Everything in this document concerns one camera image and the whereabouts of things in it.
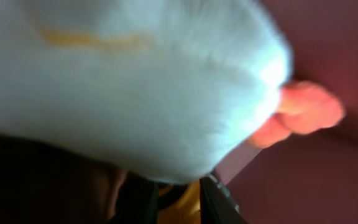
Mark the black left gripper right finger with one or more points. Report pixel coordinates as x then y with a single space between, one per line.
217 204

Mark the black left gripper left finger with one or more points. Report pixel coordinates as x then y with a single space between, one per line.
40 183

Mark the yellow toy truck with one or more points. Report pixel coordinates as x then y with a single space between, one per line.
179 204

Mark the white plush duck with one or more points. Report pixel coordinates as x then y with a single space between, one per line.
164 88

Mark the brown plush toy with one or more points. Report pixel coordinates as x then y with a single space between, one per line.
101 187

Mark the white square cardboard box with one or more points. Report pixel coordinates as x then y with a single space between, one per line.
302 165

